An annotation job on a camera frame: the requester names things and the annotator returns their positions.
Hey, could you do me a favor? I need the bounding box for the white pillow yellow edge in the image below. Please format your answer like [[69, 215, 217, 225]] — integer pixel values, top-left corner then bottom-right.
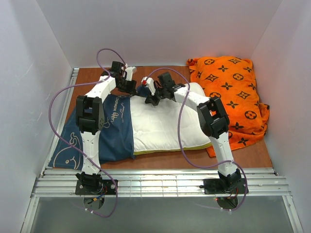
[[130, 85, 211, 155]]

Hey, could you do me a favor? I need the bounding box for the dark blue pillowcase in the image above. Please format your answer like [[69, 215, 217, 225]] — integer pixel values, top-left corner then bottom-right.
[[48, 91, 148, 170]]

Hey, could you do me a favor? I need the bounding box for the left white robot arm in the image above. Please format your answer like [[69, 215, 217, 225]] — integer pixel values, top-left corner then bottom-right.
[[76, 61, 137, 177]]

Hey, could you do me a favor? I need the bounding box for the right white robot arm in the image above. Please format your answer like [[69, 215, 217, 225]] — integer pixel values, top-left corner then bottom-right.
[[141, 72, 242, 192]]

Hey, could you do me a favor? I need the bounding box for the orange patterned blanket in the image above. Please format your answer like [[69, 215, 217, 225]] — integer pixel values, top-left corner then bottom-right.
[[186, 56, 270, 150]]

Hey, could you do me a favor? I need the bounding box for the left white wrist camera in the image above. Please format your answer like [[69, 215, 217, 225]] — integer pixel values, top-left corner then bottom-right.
[[125, 67, 137, 81]]

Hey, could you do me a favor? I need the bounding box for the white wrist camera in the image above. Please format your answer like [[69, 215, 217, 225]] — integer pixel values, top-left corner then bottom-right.
[[141, 76, 156, 96], [125, 67, 137, 81]]

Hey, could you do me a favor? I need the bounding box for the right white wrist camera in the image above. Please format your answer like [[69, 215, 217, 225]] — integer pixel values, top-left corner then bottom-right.
[[141, 76, 156, 96]]

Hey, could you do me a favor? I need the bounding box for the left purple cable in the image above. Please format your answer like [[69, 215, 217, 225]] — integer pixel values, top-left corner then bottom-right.
[[48, 48, 129, 218]]

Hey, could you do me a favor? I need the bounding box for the purple cable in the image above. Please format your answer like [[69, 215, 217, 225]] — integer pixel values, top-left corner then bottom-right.
[[145, 68, 248, 212], [48, 48, 129, 218]]

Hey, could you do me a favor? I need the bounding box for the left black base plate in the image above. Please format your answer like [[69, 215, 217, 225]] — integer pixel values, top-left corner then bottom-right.
[[75, 180, 119, 196]]

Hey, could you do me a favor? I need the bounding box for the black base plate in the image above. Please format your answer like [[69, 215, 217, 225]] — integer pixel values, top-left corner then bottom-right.
[[199, 178, 249, 194], [75, 180, 119, 196]]

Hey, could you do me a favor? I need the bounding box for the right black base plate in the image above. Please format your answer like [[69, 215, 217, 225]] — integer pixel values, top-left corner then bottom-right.
[[199, 178, 249, 194]]

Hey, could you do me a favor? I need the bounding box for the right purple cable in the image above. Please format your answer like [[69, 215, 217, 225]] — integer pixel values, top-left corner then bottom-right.
[[145, 68, 248, 212]]

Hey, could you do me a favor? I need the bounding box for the aluminium rail frame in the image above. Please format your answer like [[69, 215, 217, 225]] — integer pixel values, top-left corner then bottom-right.
[[21, 168, 303, 233]]

